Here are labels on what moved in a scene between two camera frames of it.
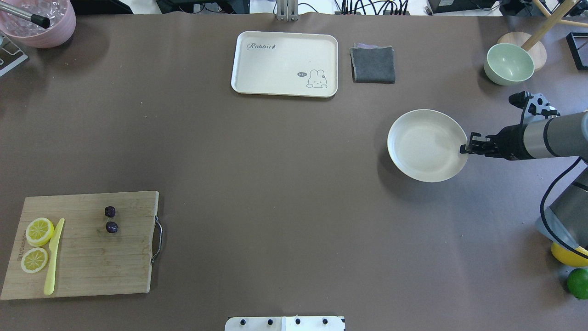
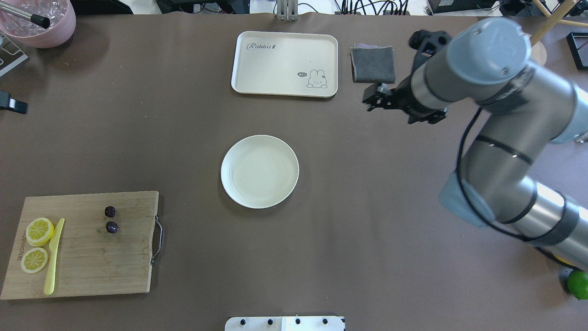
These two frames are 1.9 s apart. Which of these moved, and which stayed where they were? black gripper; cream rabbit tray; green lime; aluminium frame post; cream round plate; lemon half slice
Moved: black gripper; cream round plate
Stayed: green lime; aluminium frame post; lemon half slice; cream rabbit tray
